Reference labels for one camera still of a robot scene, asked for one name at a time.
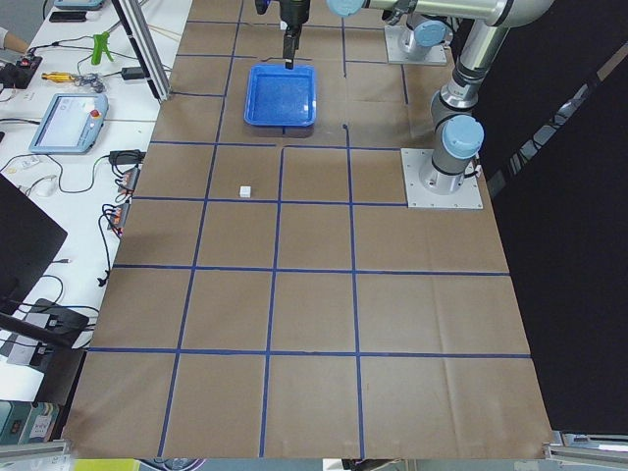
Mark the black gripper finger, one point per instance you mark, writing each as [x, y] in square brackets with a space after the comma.
[288, 47]
[296, 38]

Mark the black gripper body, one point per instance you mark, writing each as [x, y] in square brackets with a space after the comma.
[293, 11]

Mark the white block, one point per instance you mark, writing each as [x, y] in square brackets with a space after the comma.
[245, 191]

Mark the person forearm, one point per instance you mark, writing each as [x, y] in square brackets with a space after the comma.
[10, 41]

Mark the blue plastic tray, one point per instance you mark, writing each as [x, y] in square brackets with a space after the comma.
[280, 97]

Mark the wooden chopstick pair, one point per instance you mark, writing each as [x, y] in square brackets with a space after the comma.
[166, 32]

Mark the black power adapter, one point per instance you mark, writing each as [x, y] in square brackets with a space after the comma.
[132, 73]

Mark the teach pendant tablet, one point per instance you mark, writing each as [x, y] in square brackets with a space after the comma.
[71, 123]

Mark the yellow tool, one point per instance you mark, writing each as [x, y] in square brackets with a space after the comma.
[58, 77]

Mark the white computer mouse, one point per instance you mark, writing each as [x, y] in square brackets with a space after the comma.
[45, 187]

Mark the black monitor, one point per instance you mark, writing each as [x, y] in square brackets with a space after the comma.
[30, 240]

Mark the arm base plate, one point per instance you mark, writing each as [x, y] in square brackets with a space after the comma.
[403, 49]
[427, 188]

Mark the aluminium frame post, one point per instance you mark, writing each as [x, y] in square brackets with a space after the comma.
[136, 28]

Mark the green-handled reacher grabber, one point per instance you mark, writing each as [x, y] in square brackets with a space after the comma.
[100, 48]

